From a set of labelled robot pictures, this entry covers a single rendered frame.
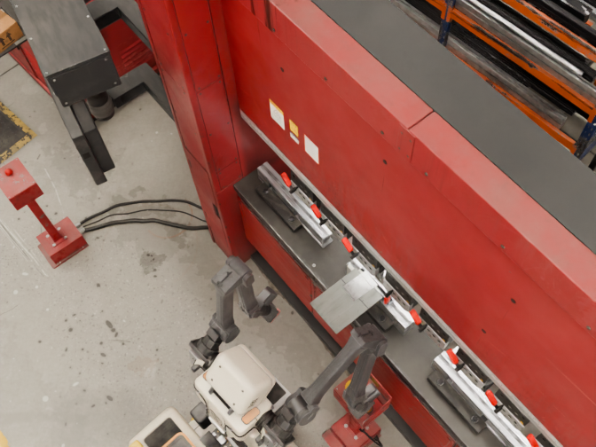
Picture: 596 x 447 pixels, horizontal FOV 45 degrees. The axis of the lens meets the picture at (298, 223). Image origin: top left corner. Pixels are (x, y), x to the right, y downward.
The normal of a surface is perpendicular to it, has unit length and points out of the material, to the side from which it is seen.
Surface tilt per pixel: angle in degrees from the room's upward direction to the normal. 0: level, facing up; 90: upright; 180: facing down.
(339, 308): 0
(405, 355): 0
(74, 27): 0
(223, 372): 48
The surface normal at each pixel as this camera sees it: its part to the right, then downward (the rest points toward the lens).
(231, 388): -0.56, 0.15
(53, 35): -0.04, -0.46
